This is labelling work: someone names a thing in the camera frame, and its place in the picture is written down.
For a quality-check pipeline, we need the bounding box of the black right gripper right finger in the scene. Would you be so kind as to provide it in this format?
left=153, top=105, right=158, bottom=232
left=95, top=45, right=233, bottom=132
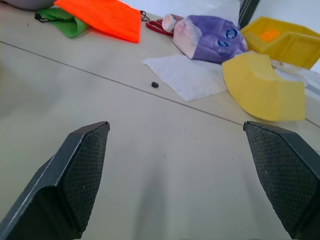
left=243, top=120, right=320, bottom=240

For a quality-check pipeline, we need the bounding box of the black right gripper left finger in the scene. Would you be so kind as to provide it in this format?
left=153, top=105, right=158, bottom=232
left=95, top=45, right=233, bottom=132
left=0, top=121, right=111, bottom=240

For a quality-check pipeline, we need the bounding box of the yellow curved foam block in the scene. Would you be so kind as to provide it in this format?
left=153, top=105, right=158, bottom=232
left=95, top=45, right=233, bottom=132
left=221, top=50, right=307, bottom=123

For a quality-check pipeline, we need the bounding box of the clear plastic bag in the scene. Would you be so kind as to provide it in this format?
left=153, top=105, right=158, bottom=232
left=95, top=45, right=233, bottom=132
left=269, top=59, right=320, bottom=95

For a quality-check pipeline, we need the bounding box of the yellow plastic bin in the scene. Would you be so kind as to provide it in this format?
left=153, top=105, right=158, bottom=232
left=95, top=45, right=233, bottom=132
left=240, top=16, right=320, bottom=71

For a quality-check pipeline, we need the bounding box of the white paper tissue sheet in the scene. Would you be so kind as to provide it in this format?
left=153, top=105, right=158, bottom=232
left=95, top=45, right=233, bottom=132
left=141, top=54, right=228, bottom=102

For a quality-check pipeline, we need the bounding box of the purple tissue pack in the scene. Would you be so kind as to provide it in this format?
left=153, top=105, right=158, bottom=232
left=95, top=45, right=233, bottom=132
left=172, top=14, right=248, bottom=64

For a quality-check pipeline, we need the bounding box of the grey bowl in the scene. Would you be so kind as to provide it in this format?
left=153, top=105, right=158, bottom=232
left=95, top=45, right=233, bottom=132
left=0, top=0, right=56, bottom=11

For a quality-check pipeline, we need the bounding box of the green drawstring bag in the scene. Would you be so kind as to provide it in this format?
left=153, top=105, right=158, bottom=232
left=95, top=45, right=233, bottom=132
left=34, top=7, right=91, bottom=39

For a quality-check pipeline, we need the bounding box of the black checkered strap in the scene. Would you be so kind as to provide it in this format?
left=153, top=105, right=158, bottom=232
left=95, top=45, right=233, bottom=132
left=237, top=0, right=261, bottom=29

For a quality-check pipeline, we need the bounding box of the orange drawstring bag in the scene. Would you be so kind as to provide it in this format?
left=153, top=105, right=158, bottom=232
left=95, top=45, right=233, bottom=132
left=53, top=0, right=142, bottom=44

